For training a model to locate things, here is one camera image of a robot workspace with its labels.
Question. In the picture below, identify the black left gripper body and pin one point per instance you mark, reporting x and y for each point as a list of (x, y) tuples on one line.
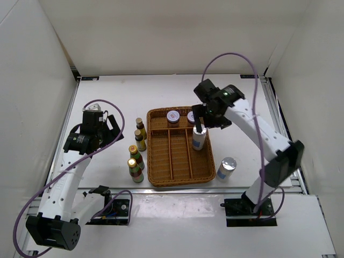
[(104, 134)]

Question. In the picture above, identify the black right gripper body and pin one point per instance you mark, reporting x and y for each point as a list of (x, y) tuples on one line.
[(213, 121)]

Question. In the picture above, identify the spice jar purple lid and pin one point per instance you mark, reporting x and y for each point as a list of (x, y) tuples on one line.
[(190, 119), (173, 119)]

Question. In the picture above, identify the small brown bottle beige cap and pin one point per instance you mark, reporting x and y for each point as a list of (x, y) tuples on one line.
[(140, 126)]

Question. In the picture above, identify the sauce bottle yellow cap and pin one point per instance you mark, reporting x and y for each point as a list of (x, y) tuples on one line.
[(135, 171), (135, 154)]

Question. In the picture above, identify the white canister silver lid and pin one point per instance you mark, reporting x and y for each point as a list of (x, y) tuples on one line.
[(226, 168), (198, 138)]

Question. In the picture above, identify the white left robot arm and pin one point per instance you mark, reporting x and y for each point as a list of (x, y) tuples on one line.
[(58, 222)]

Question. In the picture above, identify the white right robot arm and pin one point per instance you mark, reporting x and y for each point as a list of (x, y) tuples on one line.
[(280, 156)]

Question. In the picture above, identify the brown wicker divided tray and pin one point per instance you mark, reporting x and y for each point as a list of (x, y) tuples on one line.
[(171, 159)]

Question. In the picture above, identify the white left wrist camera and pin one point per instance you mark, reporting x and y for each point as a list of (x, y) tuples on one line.
[(92, 107)]

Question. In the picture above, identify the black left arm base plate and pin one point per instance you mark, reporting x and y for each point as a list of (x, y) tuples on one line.
[(118, 214)]

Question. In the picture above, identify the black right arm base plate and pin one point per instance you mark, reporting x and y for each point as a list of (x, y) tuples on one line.
[(238, 214)]

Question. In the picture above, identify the aluminium front rail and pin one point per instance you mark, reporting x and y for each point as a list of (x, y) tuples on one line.
[(288, 190)]

